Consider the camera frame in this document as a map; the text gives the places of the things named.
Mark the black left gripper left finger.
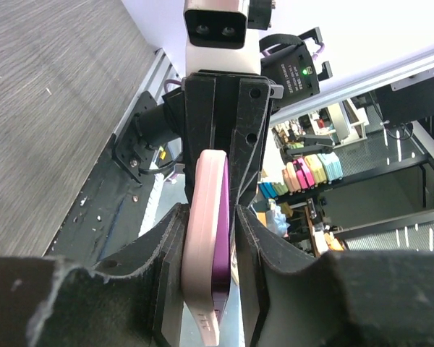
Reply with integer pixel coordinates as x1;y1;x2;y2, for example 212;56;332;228
0;204;189;346

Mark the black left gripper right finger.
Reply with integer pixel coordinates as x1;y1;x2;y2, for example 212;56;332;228
234;206;434;346

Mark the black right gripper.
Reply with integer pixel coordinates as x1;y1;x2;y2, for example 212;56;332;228
182;70;284;206

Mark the pink phone case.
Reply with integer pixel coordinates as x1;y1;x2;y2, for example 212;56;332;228
181;150;227;346

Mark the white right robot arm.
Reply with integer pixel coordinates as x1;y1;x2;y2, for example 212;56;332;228
132;1;331;218

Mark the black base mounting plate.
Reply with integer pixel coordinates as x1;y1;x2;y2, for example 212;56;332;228
45;90;189;267

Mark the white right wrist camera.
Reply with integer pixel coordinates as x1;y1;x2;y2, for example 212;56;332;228
184;0;261;76

